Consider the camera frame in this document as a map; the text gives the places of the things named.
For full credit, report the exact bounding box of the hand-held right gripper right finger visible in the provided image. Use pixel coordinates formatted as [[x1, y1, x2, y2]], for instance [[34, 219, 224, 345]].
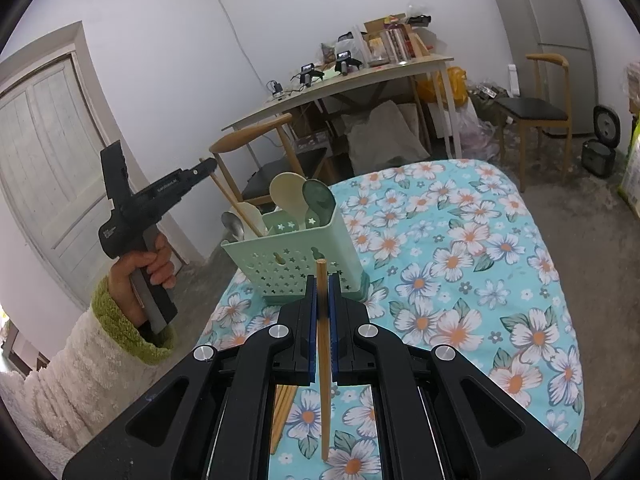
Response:
[[330, 275, 583, 480]]

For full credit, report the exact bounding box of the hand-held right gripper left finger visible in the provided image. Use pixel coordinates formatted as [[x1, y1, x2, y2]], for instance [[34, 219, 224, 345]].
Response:
[[62, 275, 318, 480]]

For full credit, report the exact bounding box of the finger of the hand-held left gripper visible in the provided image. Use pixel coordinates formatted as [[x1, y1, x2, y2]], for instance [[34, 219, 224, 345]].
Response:
[[180, 157, 219, 184]]

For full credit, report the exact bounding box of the metal spoon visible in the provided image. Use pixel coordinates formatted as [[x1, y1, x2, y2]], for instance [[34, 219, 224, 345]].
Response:
[[221, 211, 246, 242]]

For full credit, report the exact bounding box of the white plastic spoon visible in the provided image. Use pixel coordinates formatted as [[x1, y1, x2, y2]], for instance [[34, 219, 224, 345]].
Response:
[[235, 201, 268, 238]]

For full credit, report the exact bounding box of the green plastic utensil holder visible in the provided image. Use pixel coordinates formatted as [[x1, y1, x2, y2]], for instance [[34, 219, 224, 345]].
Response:
[[221, 207, 372, 307]]

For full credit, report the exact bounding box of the cream plastic spoon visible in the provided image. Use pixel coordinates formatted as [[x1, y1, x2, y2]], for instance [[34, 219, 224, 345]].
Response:
[[269, 172, 308, 228]]

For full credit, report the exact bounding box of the green translucent spoon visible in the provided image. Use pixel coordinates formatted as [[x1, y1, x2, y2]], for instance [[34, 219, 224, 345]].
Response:
[[302, 179, 337, 228]]

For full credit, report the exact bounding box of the person's left forearm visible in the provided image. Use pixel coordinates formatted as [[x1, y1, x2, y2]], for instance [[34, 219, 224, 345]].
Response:
[[0, 277, 178, 466]]

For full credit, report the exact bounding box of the person's left hand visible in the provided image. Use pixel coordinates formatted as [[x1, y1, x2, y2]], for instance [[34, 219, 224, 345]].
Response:
[[109, 235, 177, 328]]

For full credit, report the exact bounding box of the wooden chair with dark seat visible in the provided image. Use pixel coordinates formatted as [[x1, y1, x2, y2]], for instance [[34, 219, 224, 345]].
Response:
[[492, 53, 573, 192], [209, 112, 341, 211]]

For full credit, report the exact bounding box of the white panel door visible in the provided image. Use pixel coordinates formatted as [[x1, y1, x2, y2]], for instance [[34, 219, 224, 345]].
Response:
[[0, 55, 186, 291]]

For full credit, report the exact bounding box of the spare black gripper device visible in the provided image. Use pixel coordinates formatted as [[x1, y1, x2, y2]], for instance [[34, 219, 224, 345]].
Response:
[[334, 50, 362, 77], [297, 62, 326, 88]]

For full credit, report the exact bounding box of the floral blue blanket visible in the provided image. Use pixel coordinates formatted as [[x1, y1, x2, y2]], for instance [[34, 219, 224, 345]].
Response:
[[200, 159, 586, 480]]

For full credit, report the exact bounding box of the wooden table with white legs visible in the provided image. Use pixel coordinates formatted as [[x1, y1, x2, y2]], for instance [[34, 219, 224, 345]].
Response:
[[221, 54, 463, 161]]

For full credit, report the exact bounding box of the grey white sack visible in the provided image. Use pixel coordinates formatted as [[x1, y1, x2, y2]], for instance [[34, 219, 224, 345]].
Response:
[[347, 101, 431, 173]]

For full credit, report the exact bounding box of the clear striped jar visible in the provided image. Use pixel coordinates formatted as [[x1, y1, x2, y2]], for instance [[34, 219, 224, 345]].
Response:
[[380, 25, 413, 66]]

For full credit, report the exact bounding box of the cardboard box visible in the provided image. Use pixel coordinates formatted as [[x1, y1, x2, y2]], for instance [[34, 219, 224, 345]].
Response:
[[364, 14, 408, 36]]

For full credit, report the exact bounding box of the clear plastic bag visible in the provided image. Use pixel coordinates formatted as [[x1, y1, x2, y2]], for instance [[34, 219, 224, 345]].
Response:
[[457, 100, 501, 161]]

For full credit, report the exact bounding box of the yellow plastic bag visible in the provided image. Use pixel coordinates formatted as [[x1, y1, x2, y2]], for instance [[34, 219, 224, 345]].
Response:
[[417, 66, 468, 106]]

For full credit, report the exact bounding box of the black rice cooker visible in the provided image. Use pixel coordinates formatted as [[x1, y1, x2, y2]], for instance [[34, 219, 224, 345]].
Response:
[[581, 104, 623, 177]]

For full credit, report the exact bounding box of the white and yellow sack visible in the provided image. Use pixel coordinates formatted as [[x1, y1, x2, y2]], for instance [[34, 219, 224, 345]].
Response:
[[617, 115, 640, 211]]

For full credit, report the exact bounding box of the silver refrigerator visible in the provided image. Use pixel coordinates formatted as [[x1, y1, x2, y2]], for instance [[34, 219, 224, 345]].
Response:
[[510, 0, 601, 136]]

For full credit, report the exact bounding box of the white door frame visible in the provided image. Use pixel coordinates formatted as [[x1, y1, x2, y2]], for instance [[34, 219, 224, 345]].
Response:
[[0, 21, 206, 311]]

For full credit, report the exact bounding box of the thin wall cable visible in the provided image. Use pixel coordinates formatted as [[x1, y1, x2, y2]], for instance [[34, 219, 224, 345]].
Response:
[[206, 0, 272, 92]]

